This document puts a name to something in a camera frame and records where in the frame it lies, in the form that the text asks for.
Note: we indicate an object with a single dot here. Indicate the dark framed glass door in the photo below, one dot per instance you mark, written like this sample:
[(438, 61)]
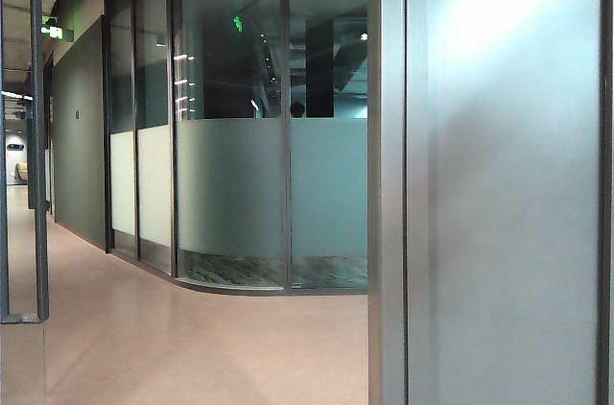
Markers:
[(38, 136)]

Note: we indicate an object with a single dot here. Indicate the dark square column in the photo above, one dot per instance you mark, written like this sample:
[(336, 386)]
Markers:
[(319, 69)]

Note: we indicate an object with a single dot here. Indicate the blue wall sign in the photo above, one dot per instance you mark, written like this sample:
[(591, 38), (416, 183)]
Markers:
[(16, 147)]

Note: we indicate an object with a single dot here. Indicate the tan lounge chair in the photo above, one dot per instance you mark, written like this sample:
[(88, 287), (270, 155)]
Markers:
[(22, 171)]

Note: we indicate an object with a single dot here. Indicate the white ceiling light strip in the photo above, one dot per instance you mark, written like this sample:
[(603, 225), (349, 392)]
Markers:
[(16, 96)]

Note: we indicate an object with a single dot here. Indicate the curved frosted glass partition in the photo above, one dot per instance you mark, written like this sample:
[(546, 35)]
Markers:
[(230, 184)]

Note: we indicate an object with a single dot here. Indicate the black vertical edge strip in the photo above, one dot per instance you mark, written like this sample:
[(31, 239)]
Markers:
[(606, 184)]

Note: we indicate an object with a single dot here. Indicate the green hanging exit sign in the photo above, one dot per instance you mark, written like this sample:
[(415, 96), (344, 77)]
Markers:
[(56, 30)]

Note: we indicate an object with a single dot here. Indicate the grey metal door post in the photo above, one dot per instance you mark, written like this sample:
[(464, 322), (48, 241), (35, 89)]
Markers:
[(387, 184)]

